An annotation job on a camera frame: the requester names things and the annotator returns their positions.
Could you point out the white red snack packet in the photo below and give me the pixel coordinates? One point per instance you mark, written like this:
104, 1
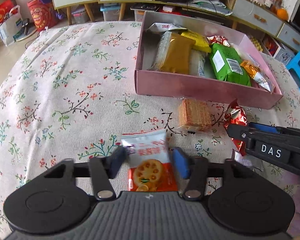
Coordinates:
165, 27

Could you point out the stack of papers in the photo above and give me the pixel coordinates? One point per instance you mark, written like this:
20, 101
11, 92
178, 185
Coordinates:
212, 3

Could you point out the white orange lotus snack packet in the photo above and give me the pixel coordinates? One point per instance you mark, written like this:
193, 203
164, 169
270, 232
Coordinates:
150, 145

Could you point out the red gift bag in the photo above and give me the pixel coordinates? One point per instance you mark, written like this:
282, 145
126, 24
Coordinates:
41, 15

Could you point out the blue lid storage box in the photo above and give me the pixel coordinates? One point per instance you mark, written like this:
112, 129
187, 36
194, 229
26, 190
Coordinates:
110, 12

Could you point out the pink fleece garment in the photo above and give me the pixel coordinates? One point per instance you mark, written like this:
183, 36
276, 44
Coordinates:
297, 197

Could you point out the clear plastic storage box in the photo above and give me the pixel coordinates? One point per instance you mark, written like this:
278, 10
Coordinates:
80, 16

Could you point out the black handheld device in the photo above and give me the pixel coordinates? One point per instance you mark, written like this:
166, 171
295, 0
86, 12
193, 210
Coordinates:
25, 27

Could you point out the floral tablecloth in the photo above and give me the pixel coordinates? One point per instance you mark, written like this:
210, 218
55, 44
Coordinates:
65, 92

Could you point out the red candy packet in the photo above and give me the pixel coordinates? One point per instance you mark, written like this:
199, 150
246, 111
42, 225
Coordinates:
218, 40
236, 116

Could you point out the glass jar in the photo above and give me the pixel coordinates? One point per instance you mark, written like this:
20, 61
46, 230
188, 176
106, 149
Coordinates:
270, 1

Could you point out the small orange snack packet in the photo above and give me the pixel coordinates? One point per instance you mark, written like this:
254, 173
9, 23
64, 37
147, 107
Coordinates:
255, 73

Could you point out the yellow egg tray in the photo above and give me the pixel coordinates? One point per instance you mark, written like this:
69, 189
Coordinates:
256, 43

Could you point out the low wooden cabinet grey drawers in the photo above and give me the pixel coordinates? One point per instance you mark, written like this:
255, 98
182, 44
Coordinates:
257, 17

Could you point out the white toy crate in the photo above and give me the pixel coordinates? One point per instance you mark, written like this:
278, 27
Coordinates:
280, 50

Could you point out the white shopping bag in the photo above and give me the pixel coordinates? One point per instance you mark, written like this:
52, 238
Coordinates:
8, 28

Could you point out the yellow snack packet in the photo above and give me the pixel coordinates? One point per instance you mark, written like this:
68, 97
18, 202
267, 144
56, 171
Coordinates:
196, 40

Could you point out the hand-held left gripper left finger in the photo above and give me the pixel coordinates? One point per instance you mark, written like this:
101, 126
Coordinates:
117, 163

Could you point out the clear white rice cracker packet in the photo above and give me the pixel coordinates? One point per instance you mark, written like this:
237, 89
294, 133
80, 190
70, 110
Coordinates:
200, 63

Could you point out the pink cardboard box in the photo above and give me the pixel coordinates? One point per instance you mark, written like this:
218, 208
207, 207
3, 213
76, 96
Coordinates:
190, 86

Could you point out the orange wafer packet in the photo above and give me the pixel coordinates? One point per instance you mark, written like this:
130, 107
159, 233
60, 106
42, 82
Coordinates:
193, 115

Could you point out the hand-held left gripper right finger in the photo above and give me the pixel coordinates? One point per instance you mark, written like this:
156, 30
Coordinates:
181, 163

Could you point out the brown snack packet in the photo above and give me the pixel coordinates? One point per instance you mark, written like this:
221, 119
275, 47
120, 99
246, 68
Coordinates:
176, 55

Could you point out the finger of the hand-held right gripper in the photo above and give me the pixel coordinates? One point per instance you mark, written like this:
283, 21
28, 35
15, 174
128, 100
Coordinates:
238, 131

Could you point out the green snack packet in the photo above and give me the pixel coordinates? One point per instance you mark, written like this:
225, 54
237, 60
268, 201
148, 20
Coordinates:
227, 65

